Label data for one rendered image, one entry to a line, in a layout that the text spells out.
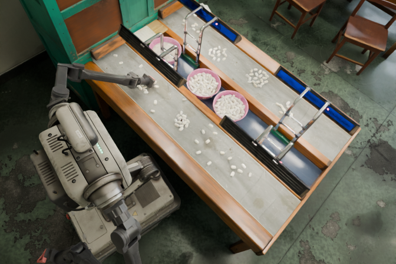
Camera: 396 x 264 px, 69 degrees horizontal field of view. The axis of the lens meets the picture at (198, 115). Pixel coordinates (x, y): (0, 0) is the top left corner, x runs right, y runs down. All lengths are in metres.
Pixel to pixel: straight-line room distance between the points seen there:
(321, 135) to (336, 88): 1.42
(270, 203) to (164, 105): 0.99
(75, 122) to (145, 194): 1.18
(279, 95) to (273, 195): 0.80
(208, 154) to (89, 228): 0.94
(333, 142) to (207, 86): 1.02
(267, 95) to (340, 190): 1.26
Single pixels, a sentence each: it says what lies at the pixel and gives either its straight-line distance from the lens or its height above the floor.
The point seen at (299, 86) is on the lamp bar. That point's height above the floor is 1.09.
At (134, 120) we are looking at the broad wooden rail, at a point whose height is 0.76.
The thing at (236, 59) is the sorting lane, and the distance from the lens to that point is 2.48.
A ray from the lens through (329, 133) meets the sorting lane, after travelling 2.37.
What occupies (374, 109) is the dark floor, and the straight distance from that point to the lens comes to 3.77.
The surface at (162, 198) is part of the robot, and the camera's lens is 2.18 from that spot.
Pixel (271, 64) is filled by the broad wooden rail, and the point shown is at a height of 0.76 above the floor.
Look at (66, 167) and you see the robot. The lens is 1.27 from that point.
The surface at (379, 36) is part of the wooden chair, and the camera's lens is 3.78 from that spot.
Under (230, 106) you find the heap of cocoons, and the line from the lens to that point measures 2.22.
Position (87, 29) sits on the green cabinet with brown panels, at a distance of 2.27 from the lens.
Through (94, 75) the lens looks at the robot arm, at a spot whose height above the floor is 1.06.
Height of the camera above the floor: 2.60
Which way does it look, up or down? 61 degrees down
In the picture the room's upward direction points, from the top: 11 degrees clockwise
